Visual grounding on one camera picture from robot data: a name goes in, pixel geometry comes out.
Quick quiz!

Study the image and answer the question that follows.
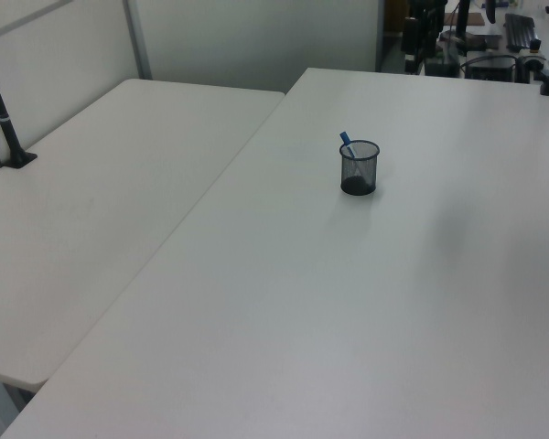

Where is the black monitor stand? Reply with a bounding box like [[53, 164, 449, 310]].
[[455, 0, 472, 39]]

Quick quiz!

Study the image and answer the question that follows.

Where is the blue capped marker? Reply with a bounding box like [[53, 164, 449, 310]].
[[339, 131, 365, 177]]

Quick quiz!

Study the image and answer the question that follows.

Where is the black mesh pen cup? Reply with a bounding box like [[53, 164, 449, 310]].
[[339, 139, 382, 196]]

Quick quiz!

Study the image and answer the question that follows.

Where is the grey device with black knob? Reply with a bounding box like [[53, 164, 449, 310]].
[[515, 38, 547, 72]]

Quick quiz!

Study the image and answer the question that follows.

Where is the black keyboard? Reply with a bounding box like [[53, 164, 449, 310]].
[[502, 12, 540, 52]]

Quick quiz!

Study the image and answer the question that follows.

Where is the black camera pole with clamp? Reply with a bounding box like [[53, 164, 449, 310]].
[[0, 38, 39, 171]]

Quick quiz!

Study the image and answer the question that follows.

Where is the black equipment rack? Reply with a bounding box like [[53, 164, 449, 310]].
[[401, 0, 444, 75]]

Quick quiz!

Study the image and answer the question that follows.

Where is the black electronics box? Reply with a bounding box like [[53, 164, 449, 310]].
[[465, 50, 519, 84]]

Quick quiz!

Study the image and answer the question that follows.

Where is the grey partition frame post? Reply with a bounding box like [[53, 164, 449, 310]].
[[122, 0, 154, 81]]

